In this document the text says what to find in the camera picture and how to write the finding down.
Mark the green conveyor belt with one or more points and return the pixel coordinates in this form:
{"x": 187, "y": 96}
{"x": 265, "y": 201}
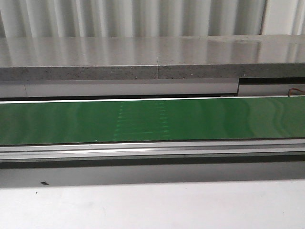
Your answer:
{"x": 101, "y": 121}

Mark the grey stone countertop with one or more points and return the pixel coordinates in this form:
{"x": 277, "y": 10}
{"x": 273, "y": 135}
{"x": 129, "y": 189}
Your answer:
{"x": 152, "y": 58}

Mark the white curtain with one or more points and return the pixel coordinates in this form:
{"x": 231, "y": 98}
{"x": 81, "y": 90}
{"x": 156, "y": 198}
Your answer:
{"x": 130, "y": 18}

